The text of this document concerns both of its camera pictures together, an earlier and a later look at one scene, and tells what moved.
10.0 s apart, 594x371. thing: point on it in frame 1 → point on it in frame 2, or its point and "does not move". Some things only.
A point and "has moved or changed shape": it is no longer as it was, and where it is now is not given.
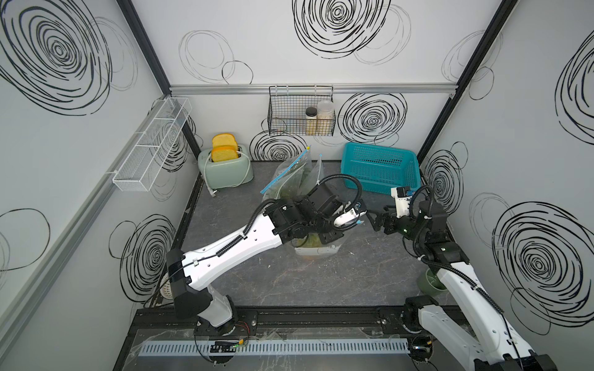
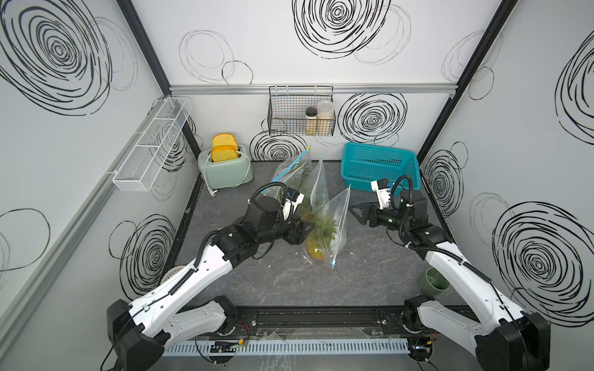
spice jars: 326,118 does not move
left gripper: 336,233 → 296,232
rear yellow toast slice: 223,139 does not move
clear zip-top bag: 314,247 has moved or changed shape
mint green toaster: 213,192 does not move
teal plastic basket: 379,168 does not move
